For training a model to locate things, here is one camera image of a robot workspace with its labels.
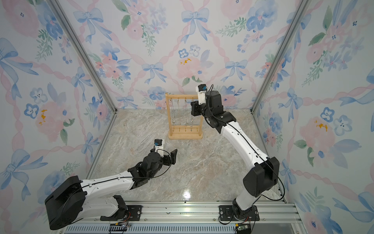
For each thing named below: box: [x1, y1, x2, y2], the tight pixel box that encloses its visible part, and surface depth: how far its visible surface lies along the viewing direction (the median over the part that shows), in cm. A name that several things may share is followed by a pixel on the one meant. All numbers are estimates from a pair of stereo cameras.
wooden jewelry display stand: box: [165, 92, 205, 140], surface depth 102 cm
